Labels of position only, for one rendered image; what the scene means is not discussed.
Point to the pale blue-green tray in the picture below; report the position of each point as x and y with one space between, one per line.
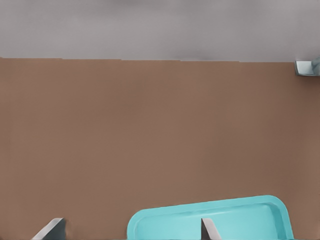
245 220

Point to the silver frame post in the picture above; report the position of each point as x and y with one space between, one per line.
306 67

